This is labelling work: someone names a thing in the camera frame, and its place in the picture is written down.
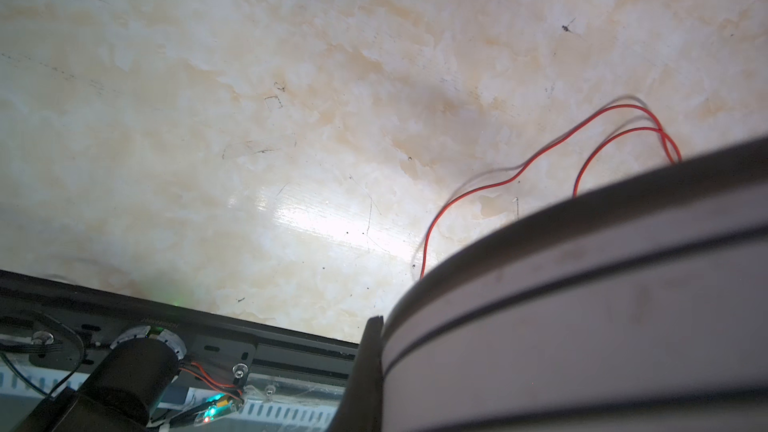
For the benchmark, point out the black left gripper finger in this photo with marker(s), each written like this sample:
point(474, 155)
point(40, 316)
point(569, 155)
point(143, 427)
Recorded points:
point(361, 406)

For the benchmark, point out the white black headphones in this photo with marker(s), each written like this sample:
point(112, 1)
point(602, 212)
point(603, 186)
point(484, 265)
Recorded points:
point(641, 306)

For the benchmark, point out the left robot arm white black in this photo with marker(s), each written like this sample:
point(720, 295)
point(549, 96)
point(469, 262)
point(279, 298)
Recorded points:
point(123, 390)

